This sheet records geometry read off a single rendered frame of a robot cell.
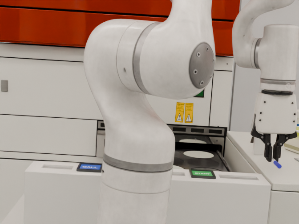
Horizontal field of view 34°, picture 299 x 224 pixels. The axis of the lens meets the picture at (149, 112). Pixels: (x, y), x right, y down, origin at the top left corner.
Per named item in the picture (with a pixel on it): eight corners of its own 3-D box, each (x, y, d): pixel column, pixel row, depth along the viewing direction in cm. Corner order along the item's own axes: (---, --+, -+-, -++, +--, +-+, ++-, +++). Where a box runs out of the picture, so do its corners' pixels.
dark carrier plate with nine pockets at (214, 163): (114, 146, 168) (114, 145, 168) (215, 152, 169) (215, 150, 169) (107, 174, 134) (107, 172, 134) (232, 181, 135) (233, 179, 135)
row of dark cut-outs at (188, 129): (98, 127, 172) (98, 121, 171) (223, 135, 173) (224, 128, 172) (98, 128, 171) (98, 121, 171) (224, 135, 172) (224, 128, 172)
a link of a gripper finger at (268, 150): (270, 133, 124) (268, 159, 125) (257, 133, 124) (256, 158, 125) (273, 135, 121) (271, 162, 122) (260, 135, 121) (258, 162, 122)
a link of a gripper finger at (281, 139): (293, 130, 124) (277, 145, 125) (281, 117, 124) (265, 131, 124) (297, 132, 121) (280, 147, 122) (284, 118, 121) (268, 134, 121)
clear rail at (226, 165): (215, 153, 170) (215, 149, 170) (219, 153, 170) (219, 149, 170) (234, 185, 133) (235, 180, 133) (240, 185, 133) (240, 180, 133)
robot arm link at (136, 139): (142, 176, 76) (160, 20, 72) (62, 149, 87) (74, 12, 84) (187, 166, 85) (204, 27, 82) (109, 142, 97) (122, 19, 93)
